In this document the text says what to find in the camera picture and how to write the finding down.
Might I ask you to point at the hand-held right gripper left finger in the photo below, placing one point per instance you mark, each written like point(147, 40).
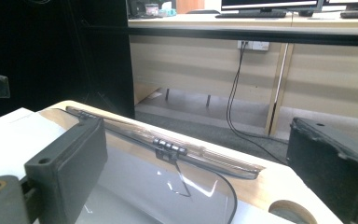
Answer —
point(71, 168)

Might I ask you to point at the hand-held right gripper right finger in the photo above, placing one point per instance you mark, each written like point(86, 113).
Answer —
point(332, 161)

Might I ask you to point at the gray box with clear lid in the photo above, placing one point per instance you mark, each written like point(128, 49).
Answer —
point(136, 180)

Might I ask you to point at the white table mat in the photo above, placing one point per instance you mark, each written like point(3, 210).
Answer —
point(6, 140)

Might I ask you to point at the black curtain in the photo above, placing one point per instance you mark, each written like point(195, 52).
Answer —
point(59, 46)

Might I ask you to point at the white power strip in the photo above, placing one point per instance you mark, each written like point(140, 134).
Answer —
point(256, 45)

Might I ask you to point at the black computer mouse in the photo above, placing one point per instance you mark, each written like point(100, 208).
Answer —
point(306, 13)

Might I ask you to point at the light wooden office desk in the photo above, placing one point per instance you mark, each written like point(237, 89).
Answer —
point(192, 68)

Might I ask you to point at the computer monitor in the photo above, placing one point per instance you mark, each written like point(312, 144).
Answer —
point(270, 3)

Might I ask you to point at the small clear jar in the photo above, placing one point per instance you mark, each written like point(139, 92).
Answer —
point(151, 9)

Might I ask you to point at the cyan desk item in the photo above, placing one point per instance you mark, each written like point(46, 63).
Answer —
point(167, 12)

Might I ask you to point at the black horizontal frame bar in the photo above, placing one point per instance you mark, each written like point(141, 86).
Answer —
point(261, 33)

